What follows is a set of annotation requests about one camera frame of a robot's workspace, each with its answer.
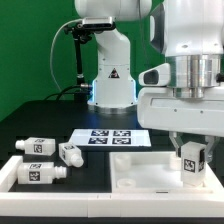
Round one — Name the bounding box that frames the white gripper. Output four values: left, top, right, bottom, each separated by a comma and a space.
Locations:
137, 55, 224, 163

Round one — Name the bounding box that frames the white square tabletop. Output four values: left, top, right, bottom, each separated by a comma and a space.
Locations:
109, 152, 223, 194

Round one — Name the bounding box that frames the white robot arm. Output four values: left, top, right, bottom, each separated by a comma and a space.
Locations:
75, 0, 224, 161

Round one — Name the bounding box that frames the white U-shaped obstacle fence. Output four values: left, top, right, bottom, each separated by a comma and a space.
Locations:
0, 156, 224, 218

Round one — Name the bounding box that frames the black table platform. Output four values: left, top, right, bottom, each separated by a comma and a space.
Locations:
0, 100, 224, 224

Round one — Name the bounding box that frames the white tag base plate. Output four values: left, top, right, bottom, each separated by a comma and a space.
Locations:
69, 129, 151, 147

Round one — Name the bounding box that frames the grey camera cable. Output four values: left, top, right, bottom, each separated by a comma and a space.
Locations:
49, 18, 84, 94

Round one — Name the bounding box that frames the black camera on stand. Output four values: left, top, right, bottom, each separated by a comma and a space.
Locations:
57, 23, 92, 103

